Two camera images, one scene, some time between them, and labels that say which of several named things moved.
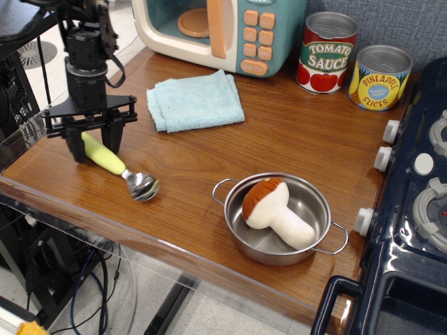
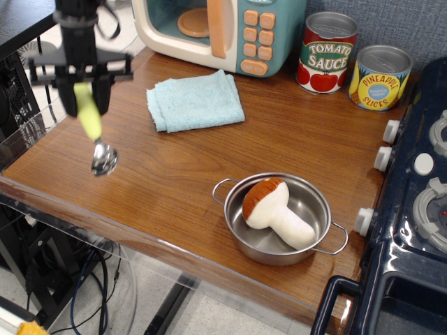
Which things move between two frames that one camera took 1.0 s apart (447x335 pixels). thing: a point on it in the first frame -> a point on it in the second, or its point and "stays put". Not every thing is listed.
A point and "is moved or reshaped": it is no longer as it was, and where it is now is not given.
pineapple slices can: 379,77 stays put
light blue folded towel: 208,99 stays put
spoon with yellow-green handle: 143,187 is moved or reshaped
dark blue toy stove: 401,288 stays put
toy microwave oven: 252,38 stays put
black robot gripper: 89,105 -> 81,61
